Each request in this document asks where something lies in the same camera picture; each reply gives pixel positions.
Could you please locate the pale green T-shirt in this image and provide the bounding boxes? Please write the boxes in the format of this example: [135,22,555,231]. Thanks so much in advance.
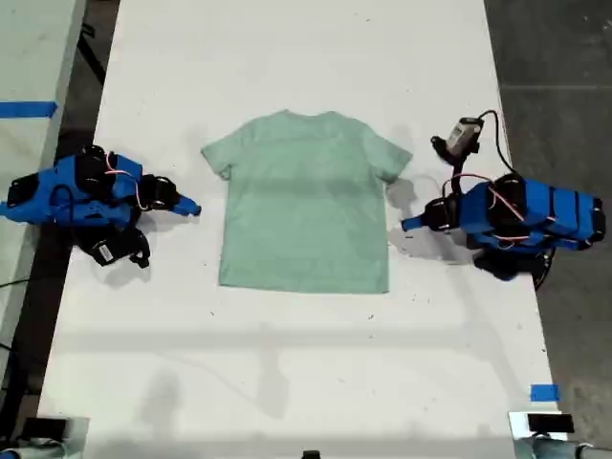
[200,109,414,295]

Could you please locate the black stand legs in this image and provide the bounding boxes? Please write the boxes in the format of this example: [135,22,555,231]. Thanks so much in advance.
[78,18,107,86]

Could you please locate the long blue tape strip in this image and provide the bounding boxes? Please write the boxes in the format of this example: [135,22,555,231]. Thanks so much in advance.
[0,100,59,119]

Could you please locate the pale grey side table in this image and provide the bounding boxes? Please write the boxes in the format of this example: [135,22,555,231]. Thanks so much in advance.
[0,0,87,364]

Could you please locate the square blue tape piece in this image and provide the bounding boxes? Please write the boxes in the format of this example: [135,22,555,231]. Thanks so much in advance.
[530,383,561,403]

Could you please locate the small black box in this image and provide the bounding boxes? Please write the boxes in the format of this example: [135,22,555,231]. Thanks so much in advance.
[22,417,68,439]
[527,413,575,434]

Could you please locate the black camera stalk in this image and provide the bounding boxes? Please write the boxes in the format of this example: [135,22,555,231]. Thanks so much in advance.
[119,229,152,269]
[429,135,481,197]

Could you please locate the black labelled camera box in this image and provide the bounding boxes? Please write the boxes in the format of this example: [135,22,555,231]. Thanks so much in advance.
[89,237,127,268]

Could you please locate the pale grey camera box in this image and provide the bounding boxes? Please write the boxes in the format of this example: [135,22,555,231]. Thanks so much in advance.
[447,116,484,157]

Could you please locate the black camera cable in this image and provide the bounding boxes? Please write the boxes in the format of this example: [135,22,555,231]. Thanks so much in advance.
[475,109,520,178]

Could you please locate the black power cable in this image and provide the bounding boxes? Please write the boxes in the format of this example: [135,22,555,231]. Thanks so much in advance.
[533,251,558,292]

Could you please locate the pale metal bracket plate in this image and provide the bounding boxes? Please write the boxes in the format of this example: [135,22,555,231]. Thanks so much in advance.
[35,415,91,459]
[507,409,564,453]

